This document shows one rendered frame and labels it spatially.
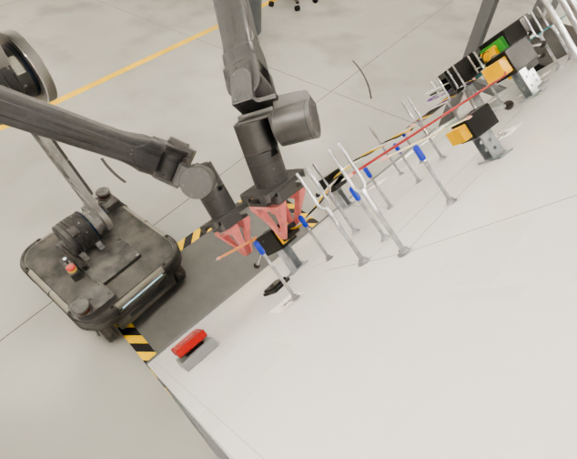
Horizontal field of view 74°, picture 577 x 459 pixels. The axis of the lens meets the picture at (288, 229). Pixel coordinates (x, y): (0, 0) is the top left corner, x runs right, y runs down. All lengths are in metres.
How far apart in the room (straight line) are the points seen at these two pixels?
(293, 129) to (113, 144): 0.31
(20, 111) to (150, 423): 1.38
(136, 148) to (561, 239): 0.63
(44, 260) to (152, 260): 0.50
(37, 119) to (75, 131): 0.05
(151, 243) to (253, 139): 1.39
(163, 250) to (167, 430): 0.75
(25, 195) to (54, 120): 2.20
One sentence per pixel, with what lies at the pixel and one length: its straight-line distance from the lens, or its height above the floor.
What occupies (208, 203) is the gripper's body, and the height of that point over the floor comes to 1.13.
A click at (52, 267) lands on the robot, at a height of 0.24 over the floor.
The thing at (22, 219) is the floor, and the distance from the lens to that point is 2.72.
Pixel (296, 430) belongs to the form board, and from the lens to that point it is 0.29.
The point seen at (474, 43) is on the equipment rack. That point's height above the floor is 1.15.
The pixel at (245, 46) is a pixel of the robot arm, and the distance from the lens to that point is 0.65.
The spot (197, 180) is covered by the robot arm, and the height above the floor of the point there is 1.21.
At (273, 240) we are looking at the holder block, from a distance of 0.67.
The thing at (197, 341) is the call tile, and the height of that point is 1.13.
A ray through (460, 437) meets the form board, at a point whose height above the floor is 1.47.
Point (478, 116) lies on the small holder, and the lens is 0.59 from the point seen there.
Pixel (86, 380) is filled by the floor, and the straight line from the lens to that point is 1.96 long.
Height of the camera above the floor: 1.66
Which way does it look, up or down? 50 degrees down
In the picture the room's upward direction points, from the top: straight up
